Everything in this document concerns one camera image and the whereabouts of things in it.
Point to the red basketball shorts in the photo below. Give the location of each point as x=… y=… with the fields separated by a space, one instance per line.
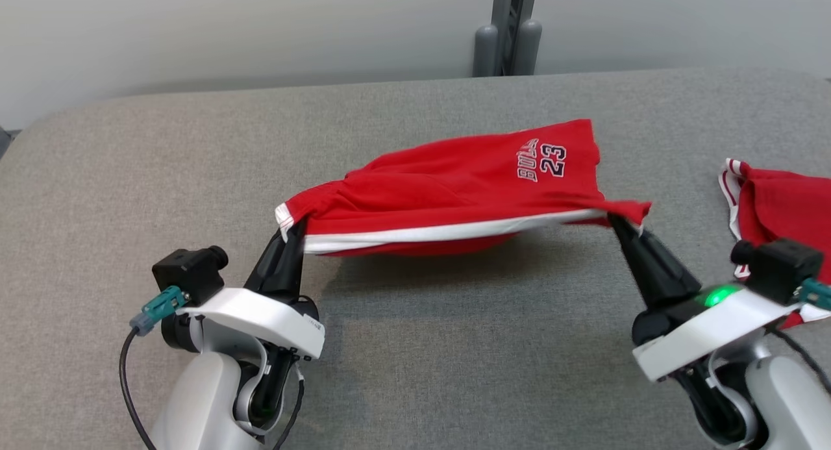
x=467 y=184

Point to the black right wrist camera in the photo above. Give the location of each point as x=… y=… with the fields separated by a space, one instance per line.
x=776 y=268

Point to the teal right camera connector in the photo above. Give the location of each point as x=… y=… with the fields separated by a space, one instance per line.
x=817 y=294

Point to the teal camera connector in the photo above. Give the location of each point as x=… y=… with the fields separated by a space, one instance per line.
x=159 y=305
x=817 y=294

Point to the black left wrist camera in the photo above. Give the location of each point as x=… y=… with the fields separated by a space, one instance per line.
x=188 y=271

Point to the teal left camera connector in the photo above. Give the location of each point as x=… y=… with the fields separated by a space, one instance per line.
x=159 y=305

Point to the grey partition double post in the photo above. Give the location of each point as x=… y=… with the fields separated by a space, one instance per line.
x=509 y=41

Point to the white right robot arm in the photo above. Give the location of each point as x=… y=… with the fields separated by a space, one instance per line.
x=772 y=404

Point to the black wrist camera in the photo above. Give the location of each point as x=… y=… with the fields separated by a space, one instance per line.
x=776 y=268
x=188 y=271

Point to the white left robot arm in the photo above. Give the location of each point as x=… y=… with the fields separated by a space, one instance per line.
x=195 y=404

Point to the red white basketball jersey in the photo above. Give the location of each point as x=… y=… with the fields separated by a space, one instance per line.
x=785 y=203

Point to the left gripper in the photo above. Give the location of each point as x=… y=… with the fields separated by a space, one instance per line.
x=260 y=317

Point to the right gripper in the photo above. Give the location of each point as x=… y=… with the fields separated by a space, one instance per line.
x=707 y=333

